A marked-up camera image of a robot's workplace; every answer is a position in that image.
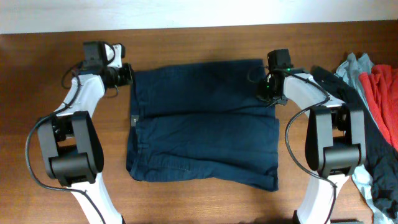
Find red garment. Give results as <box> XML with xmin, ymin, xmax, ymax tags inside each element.
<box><xmin>359</xmin><ymin>64</ymin><xmax>397</xmax><ymax>150</ymax></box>

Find navy blue shorts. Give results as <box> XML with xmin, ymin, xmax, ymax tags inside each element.
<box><xmin>126</xmin><ymin>59</ymin><xmax>279</xmax><ymax>192</ymax></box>

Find light grey garment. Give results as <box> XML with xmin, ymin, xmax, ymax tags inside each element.
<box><xmin>334</xmin><ymin>53</ymin><xmax>397</xmax><ymax>224</ymax></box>

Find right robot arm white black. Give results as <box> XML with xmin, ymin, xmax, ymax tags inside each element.
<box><xmin>257</xmin><ymin>68</ymin><xmax>366</xmax><ymax>223</ymax></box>

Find black garment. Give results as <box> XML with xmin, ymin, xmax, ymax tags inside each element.
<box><xmin>311</xmin><ymin>66</ymin><xmax>397</xmax><ymax>220</ymax></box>

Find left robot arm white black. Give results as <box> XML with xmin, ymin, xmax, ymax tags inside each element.
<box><xmin>35</xmin><ymin>63</ymin><xmax>134</xmax><ymax>223</ymax></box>

